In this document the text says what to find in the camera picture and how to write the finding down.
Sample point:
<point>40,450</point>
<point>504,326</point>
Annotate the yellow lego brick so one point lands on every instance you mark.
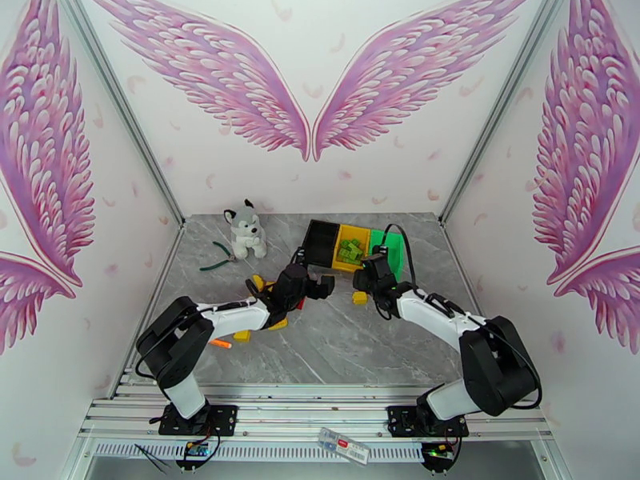
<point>257,280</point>
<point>242,336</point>
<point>269,286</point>
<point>358,297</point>

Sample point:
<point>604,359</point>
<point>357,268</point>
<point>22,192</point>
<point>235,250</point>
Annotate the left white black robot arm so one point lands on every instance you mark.
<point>235,316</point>

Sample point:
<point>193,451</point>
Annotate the yellow plastic bin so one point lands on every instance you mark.
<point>345,267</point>

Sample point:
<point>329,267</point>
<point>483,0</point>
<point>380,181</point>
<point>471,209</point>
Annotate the flat yellow lego plate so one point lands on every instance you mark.
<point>279,324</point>

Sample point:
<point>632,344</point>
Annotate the black plastic bin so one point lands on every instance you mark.
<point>320,243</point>

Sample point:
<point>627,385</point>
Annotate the green plastic bin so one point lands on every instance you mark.
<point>395,243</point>

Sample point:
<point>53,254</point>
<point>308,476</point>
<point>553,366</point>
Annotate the grey white husky plush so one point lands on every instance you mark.
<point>245,228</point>

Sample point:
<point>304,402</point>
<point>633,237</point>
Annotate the orange marker pen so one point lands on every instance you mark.
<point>221,344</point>

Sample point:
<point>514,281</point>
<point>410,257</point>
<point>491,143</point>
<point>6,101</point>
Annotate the aluminium table edge strip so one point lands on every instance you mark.
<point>471,293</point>
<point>161,283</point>

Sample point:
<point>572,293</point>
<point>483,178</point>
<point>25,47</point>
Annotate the clear plastic case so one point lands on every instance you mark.
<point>345,445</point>

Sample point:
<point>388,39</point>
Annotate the small green circuit board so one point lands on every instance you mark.
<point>436,451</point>
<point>196,449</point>

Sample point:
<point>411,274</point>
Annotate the black tweezers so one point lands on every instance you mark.
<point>152,457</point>

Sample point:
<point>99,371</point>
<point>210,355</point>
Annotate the aluminium rail frame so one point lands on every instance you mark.
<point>300,408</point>

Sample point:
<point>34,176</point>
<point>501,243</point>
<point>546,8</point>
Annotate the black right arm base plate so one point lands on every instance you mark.
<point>400,418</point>

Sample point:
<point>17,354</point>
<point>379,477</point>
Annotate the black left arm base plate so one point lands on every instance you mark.
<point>225,418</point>

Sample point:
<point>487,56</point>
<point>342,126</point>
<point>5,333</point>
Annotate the aluminium frame post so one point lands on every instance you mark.
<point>121,103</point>
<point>507,104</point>

